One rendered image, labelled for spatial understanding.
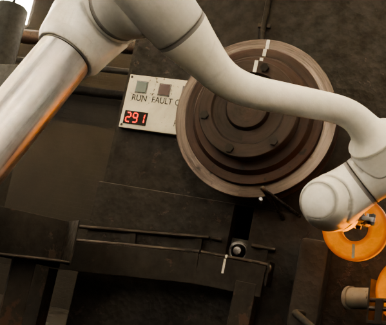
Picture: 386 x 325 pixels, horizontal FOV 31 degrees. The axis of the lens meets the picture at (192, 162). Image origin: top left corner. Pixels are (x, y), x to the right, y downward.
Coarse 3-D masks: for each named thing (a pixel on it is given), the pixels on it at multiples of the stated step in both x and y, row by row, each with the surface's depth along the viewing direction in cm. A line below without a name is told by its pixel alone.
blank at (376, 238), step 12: (384, 216) 166; (372, 228) 166; (384, 228) 165; (336, 240) 169; (348, 240) 168; (372, 240) 166; (384, 240) 165; (336, 252) 169; (348, 252) 168; (360, 252) 167; (372, 252) 165
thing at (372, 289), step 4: (372, 280) 173; (376, 280) 174; (372, 284) 173; (372, 288) 173; (368, 292) 173; (372, 292) 173; (368, 296) 172; (372, 296) 173; (368, 300) 172; (368, 304) 172; (372, 304) 172; (368, 308) 171; (368, 312) 171; (372, 312) 172; (368, 316) 171; (372, 316) 172; (384, 316) 175; (384, 320) 174
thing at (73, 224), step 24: (0, 216) 198; (24, 216) 200; (0, 240) 197; (24, 240) 199; (48, 240) 201; (72, 240) 187; (24, 264) 186; (48, 264) 200; (24, 288) 185; (0, 312) 183
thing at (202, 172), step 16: (224, 48) 208; (240, 48) 207; (272, 48) 204; (288, 48) 203; (304, 64) 200; (192, 80) 209; (320, 80) 198; (176, 112) 208; (176, 128) 207; (320, 144) 194; (192, 160) 204; (320, 160) 193; (208, 176) 201; (288, 176) 195; (304, 176) 193; (224, 192) 199; (240, 192) 197; (256, 192) 196; (272, 192) 195
